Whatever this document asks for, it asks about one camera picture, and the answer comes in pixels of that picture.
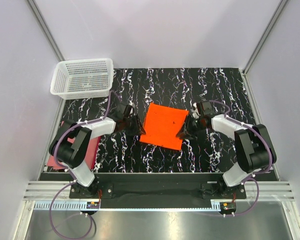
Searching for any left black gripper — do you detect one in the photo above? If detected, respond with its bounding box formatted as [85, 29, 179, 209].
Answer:
[123, 113, 146, 137]

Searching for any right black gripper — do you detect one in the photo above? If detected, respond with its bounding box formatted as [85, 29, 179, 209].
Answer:
[175, 114, 207, 140]

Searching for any orange t shirt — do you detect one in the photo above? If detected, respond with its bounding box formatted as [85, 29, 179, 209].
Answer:
[140, 103, 189, 151]

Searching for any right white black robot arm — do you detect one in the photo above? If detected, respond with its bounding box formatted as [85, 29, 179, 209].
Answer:
[176, 100, 277, 199]

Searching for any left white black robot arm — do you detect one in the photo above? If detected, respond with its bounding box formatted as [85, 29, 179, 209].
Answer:
[48, 103, 146, 198]

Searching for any folded pink t shirt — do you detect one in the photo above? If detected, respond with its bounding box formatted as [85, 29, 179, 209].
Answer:
[46, 120, 100, 170]

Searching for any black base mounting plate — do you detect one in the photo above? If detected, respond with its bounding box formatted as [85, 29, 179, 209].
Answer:
[38, 172, 278, 210]

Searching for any white plastic perforated basket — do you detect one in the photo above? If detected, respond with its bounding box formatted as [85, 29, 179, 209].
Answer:
[50, 58, 114, 100]

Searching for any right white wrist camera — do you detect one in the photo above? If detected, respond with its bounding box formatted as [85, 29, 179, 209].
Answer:
[191, 102, 200, 119]

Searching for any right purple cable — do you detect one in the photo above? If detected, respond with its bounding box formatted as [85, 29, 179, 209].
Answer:
[207, 99, 273, 217]

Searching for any slotted cable duct rail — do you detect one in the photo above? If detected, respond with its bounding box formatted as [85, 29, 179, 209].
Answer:
[34, 199, 221, 212]

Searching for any right aluminium frame post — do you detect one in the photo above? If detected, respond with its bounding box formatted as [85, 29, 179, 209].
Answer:
[242, 0, 290, 76]

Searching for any aluminium frame post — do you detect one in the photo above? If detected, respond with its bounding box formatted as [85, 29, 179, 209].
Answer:
[25, 0, 65, 62]
[242, 0, 290, 76]

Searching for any left aluminium frame post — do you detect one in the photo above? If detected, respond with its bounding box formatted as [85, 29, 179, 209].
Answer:
[25, 0, 65, 62]

